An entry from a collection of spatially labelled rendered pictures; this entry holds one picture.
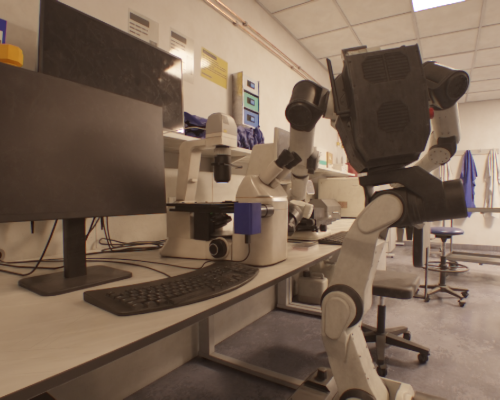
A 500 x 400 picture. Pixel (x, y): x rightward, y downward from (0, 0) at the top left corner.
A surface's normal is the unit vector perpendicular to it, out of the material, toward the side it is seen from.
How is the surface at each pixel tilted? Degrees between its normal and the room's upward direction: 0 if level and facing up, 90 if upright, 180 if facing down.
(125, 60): 86
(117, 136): 86
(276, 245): 90
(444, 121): 138
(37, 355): 0
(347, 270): 90
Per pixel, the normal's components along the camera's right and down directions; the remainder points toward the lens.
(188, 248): -0.33, -0.15
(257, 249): -0.18, 0.01
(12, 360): 0.00, -1.00
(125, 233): 0.84, 0.00
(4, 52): 0.22, 0.01
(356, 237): -0.58, 0.01
